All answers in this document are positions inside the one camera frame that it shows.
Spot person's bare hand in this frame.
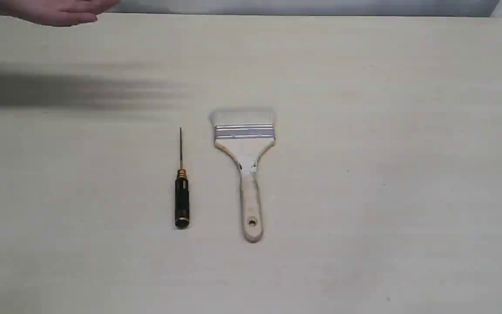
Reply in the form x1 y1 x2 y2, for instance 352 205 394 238
0 0 120 27

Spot wide wooden paint brush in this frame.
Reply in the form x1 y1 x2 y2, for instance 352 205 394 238
210 109 275 244

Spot black gold precision screwdriver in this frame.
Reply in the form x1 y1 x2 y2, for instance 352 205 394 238
174 127 190 230

